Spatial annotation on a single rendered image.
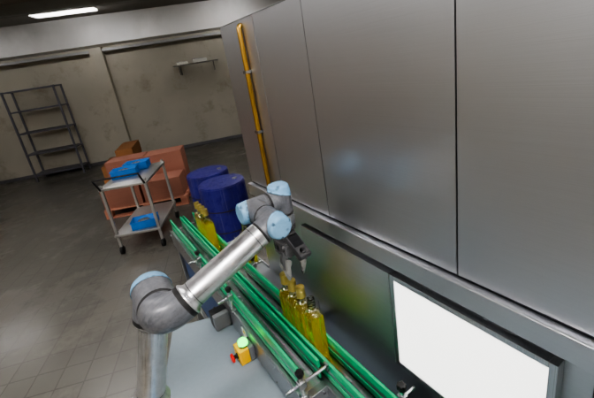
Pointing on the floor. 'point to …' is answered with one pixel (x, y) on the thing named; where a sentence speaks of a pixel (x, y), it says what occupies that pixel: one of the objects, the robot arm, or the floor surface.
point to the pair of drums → (219, 197)
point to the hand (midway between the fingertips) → (297, 274)
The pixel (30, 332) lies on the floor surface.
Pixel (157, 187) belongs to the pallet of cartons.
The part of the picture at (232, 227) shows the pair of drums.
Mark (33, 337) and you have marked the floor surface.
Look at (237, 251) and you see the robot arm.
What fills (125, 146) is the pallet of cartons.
